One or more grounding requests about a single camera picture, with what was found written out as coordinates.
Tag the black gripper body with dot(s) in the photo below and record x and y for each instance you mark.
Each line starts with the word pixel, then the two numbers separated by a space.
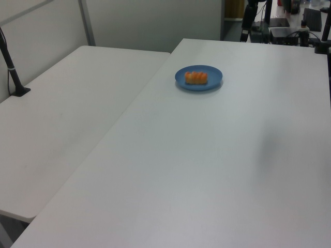
pixel 248 18

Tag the black electronics box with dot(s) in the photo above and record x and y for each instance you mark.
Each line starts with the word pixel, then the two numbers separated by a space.
pixel 287 36

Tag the dark grey chair back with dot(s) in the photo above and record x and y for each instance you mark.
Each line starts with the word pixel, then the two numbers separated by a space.
pixel 312 18

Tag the white side table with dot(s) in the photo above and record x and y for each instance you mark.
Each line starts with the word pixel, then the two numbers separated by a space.
pixel 64 116

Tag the black clamp stand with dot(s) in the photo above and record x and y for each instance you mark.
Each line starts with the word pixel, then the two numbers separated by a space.
pixel 323 38

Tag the emergency stop button box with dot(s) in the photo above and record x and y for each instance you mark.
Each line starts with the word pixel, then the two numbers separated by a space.
pixel 304 32

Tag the grey aluminium partition post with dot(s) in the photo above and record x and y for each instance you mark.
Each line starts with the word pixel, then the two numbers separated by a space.
pixel 87 23

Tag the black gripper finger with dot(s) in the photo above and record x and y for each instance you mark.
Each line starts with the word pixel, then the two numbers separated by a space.
pixel 243 35

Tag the orange glazed bread roll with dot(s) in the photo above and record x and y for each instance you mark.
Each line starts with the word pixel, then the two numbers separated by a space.
pixel 196 78

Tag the black camera stand pole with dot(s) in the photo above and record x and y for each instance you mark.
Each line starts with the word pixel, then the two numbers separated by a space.
pixel 10 67

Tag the round blue plate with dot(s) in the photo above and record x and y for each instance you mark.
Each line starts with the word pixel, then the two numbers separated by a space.
pixel 214 77

